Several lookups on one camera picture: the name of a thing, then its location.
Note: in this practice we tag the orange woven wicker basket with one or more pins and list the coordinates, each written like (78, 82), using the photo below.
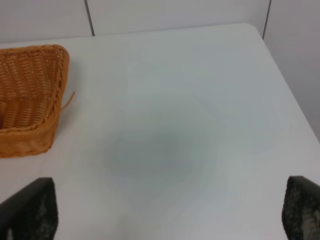
(33, 80)

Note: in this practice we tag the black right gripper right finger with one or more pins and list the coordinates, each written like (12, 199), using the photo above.
(301, 209)

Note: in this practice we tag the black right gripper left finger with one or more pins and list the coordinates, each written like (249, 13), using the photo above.
(31, 213)

